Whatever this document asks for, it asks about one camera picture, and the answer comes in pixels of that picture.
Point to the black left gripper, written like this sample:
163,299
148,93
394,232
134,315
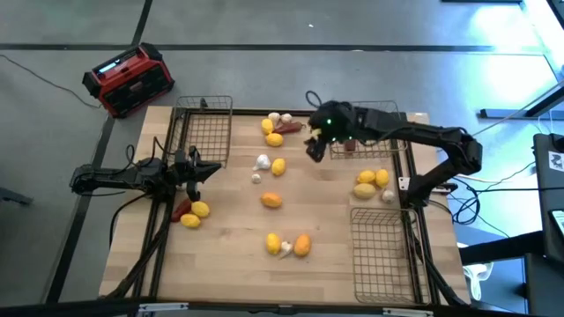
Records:
185,169

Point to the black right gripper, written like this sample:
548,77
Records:
337,121

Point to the small white garlic bulb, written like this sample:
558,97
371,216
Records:
256,178

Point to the large white garlic bulb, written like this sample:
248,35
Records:
262,162

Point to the orange mango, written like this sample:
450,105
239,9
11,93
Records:
271,200
302,245

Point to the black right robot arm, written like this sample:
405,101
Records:
423,132

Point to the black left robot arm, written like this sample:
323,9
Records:
110,177

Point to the red and black jobsite radio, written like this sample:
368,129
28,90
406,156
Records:
132,83

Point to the black metal bar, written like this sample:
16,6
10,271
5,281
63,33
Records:
506,113
498,251

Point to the grey metal foot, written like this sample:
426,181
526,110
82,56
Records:
15,196

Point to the white sticker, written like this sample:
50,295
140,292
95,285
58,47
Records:
556,161

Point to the black table frame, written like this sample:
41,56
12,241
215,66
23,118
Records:
264,112

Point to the silver metal bracket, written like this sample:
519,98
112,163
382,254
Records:
163,307
407,312

